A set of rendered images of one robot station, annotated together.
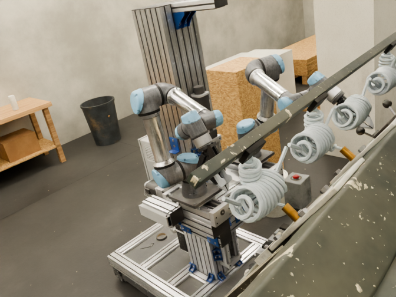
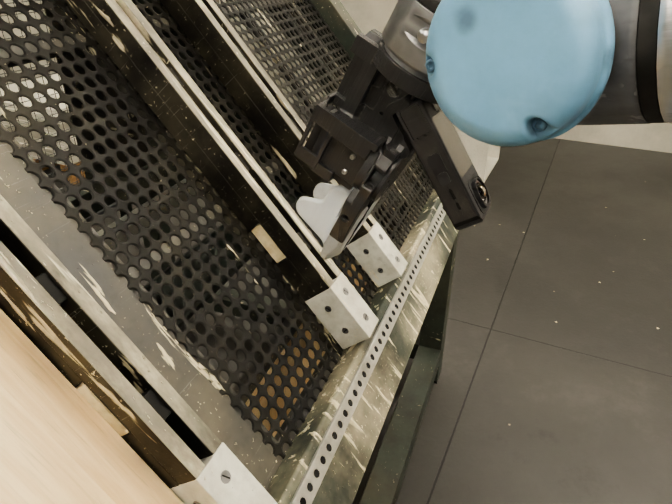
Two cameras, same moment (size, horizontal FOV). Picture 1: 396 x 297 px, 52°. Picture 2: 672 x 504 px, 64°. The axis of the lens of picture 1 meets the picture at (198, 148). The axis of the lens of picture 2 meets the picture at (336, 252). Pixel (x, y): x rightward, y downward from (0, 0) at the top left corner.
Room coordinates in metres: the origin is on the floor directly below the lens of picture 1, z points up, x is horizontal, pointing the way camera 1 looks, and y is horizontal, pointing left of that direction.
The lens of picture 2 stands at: (1.92, -0.27, 1.58)
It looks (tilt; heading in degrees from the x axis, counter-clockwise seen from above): 30 degrees down; 155
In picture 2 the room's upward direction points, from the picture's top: straight up
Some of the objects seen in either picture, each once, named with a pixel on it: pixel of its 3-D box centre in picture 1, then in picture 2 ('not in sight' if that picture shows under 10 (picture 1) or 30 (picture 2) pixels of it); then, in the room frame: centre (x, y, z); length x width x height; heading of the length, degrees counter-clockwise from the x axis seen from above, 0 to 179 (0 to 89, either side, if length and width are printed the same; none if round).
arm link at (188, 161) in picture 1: (188, 165); not in sight; (2.02, 0.07, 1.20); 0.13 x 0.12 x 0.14; 117
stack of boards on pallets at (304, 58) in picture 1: (317, 53); not in sight; (8.02, -2.72, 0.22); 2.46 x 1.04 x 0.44; 130
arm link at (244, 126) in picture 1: (247, 131); not in sight; (2.34, -0.32, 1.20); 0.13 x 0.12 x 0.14; 108
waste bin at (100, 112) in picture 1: (102, 121); not in sight; (6.03, 1.35, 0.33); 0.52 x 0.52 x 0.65
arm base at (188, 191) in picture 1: (193, 184); not in sight; (2.02, 0.06, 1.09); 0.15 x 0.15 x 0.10
